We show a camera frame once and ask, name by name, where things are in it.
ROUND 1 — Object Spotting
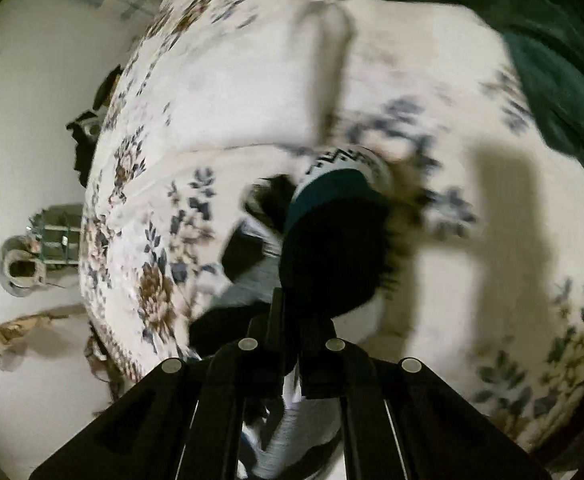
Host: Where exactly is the black grey striped knit sweater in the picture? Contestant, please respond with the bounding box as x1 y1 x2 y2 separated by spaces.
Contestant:
189 145 394 479

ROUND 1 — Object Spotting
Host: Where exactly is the floral fleece bed blanket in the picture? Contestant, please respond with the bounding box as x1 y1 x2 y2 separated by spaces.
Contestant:
80 0 584 450

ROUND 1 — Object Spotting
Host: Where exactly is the round grey floor appliance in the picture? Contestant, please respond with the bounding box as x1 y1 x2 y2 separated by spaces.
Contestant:
0 236 46 298

